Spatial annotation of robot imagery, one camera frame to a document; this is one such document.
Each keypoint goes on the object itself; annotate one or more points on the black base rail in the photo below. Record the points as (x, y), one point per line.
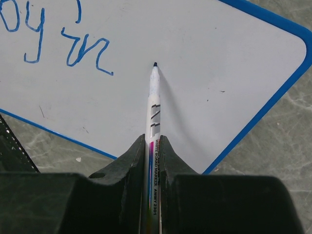
(13, 157)

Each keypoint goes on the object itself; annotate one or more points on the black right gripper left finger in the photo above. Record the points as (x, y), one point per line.
(106, 202)

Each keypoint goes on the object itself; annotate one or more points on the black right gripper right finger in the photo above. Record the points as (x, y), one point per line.
(192, 203)

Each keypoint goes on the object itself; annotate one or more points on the white whiteboard marker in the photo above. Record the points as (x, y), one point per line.
(151, 168)

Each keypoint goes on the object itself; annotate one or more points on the blue framed whiteboard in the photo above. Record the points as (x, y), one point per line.
(80, 69)

